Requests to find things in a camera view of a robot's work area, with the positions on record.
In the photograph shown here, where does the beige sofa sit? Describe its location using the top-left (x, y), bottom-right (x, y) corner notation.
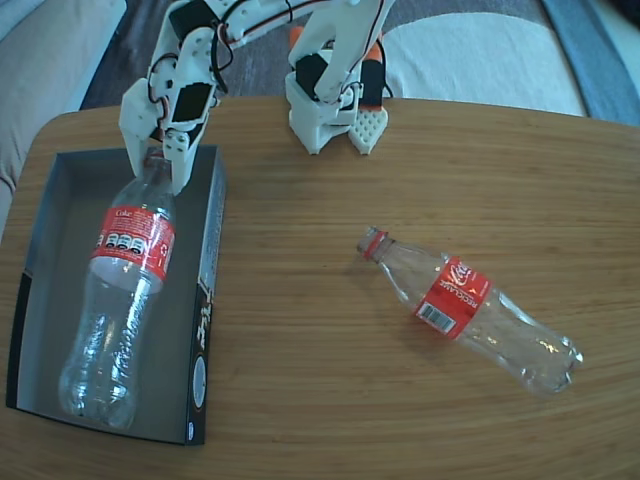
top-left (0, 0), bottom-right (129, 236)

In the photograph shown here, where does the clear bottle barcode label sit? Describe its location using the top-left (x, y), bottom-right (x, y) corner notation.
top-left (354, 227), bottom-right (585, 397)

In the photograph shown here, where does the grey cardboard box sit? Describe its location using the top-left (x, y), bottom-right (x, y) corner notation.
top-left (5, 144), bottom-right (230, 447)

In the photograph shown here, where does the dark grey textured rug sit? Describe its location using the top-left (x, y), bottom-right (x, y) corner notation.
top-left (79, 0), bottom-right (556, 111)

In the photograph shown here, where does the blue grey fabric strip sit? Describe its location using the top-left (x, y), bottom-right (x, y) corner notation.
top-left (542, 0), bottom-right (640, 126)

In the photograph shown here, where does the clear bottle nutrition icons label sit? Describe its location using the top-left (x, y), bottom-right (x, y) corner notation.
top-left (57, 147), bottom-right (179, 430)

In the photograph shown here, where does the white cushion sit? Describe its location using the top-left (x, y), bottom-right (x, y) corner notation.
top-left (383, 12), bottom-right (586, 117)

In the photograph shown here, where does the black camera cable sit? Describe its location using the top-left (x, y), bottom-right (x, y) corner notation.
top-left (209, 0), bottom-right (296, 96)

